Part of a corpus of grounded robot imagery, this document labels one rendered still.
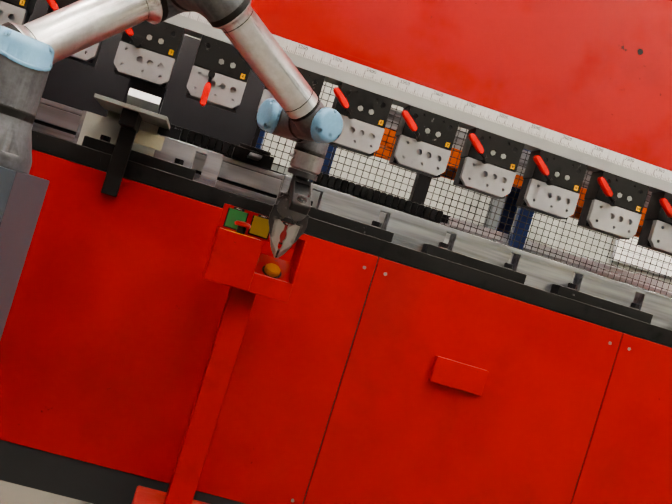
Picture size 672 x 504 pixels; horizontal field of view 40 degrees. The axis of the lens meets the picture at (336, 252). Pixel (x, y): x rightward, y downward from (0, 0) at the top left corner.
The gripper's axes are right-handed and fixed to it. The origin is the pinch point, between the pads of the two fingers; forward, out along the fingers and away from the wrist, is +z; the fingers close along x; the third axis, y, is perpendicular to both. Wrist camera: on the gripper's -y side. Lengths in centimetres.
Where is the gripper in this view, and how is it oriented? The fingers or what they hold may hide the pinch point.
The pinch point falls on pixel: (277, 252)
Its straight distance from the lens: 218.2
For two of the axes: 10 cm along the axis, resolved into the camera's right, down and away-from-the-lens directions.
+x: -9.4, -3.0, -1.5
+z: -3.2, 9.5, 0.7
